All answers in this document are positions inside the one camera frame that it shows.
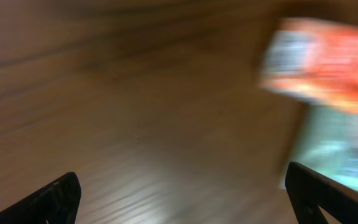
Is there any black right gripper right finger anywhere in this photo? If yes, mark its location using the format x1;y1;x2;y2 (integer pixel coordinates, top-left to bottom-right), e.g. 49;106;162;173
285;162;358;224

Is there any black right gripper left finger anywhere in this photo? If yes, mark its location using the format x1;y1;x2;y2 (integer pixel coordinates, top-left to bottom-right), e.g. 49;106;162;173
0;172;81;224

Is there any teal tissue pack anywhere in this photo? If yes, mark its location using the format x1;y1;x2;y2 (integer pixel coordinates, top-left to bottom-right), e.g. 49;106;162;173
284;106;358;192

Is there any orange tissue pack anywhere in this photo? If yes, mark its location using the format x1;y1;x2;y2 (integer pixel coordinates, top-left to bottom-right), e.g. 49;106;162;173
260;17;358;114

